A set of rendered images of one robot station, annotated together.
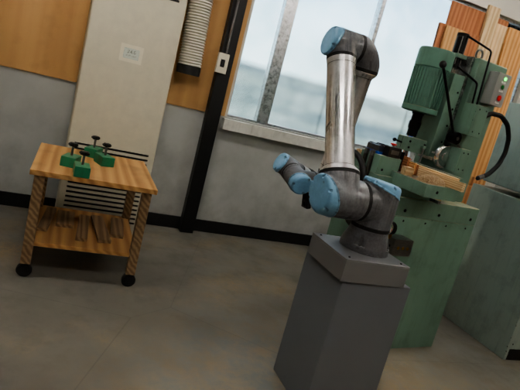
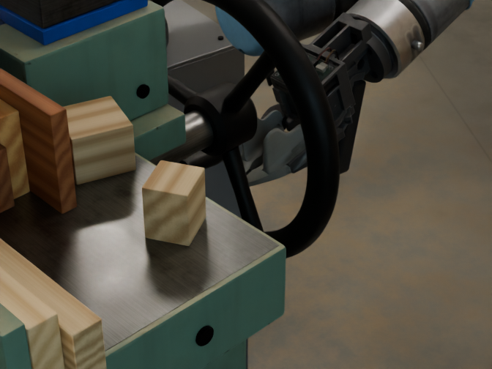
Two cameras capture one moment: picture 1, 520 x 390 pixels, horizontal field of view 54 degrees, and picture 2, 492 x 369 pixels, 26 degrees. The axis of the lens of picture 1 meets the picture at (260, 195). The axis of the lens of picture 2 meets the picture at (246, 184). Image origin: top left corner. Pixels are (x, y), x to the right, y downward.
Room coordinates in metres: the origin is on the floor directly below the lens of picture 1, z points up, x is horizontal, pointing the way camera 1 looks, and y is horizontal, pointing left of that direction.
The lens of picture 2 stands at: (3.30, -0.53, 1.33)
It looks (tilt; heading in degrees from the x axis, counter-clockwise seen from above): 35 degrees down; 168
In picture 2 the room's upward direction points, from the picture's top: straight up
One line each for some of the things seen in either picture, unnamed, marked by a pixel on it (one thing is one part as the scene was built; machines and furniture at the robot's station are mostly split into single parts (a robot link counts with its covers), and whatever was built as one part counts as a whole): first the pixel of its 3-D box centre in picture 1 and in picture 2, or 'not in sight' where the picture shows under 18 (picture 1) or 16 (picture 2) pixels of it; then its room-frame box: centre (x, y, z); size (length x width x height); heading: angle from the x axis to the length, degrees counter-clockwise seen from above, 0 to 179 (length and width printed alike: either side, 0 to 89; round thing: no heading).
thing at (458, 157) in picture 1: (456, 159); not in sight; (2.60, -0.90, 1.02); 0.09 x 0.07 x 0.12; 31
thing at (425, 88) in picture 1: (428, 81); not in sight; (2.64, -0.66, 1.35); 0.18 x 0.18 x 0.31
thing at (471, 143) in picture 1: (454, 129); not in sight; (2.79, -0.91, 1.16); 0.22 x 0.22 x 0.72; 31
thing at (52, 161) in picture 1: (88, 202); not in sight; (2.60, 0.86, 0.32); 0.66 x 0.57 x 0.64; 22
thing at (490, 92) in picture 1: (495, 89); not in sight; (2.68, -1.01, 1.40); 0.10 x 0.06 x 0.16; 121
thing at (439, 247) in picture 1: (385, 268); not in sight; (2.70, -0.76, 0.35); 0.58 x 0.45 x 0.71; 121
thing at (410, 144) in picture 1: (411, 145); not in sight; (2.65, -0.68, 1.03); 0.14 x 0.07 x 0.09; 121
